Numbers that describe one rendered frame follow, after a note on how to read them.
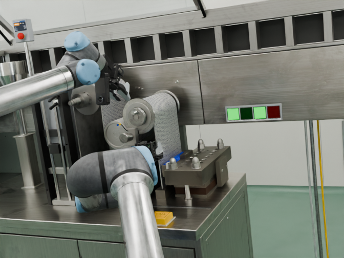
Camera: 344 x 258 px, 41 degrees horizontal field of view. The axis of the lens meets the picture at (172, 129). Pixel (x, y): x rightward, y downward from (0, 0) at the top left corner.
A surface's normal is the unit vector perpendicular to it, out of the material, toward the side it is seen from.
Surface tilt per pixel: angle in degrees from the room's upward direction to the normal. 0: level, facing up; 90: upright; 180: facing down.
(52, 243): 90
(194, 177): 90
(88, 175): 79
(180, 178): 90
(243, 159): 90
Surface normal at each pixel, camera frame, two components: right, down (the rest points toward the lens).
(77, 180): -0.56, 0.22
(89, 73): 0.59, 0.07
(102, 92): -0.44, 0.06
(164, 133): 0.91, -0.04
